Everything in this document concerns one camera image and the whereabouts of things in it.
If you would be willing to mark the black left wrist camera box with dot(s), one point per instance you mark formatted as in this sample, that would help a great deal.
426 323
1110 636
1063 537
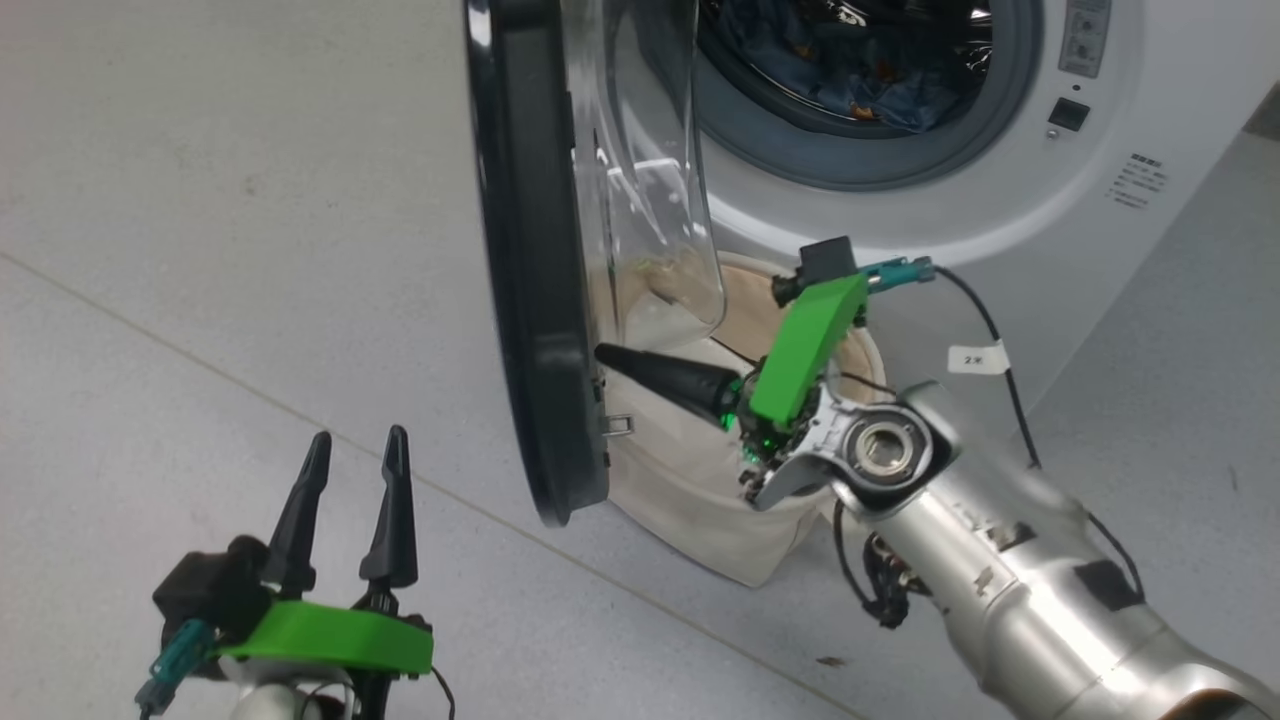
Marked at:
210 590

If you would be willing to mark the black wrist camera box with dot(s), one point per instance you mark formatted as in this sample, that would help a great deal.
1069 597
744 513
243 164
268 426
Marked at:
210 590
825 262

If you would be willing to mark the grey rubber door gasket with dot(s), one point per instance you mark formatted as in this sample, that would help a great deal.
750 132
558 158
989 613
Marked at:
760 130

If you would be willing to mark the grey warning label sticker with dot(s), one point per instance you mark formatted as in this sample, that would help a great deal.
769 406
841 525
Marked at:
1085 35

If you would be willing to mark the cream canvas laundry basket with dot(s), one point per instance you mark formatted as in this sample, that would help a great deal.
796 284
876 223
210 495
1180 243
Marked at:
680 480

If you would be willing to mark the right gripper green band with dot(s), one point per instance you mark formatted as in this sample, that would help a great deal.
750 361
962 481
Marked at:
805 350

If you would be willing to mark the white front-load washing machine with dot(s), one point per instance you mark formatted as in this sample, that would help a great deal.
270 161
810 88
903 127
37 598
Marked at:
1000 215

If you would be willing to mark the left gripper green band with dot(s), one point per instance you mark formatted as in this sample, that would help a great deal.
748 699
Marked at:
330 635

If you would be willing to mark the small printed text sticker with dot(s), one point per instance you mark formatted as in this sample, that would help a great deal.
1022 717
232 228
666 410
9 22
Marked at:
1136 181

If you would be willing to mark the dark rimmed glass washer door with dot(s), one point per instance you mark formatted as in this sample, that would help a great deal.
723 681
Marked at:
520 250

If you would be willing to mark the blue garment with orange print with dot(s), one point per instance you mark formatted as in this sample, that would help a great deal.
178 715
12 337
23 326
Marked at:
850 70

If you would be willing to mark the black square door latch socket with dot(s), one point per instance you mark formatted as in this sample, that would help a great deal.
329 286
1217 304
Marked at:
1068 114

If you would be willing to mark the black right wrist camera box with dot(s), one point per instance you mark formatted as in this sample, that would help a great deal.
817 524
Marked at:
825 262

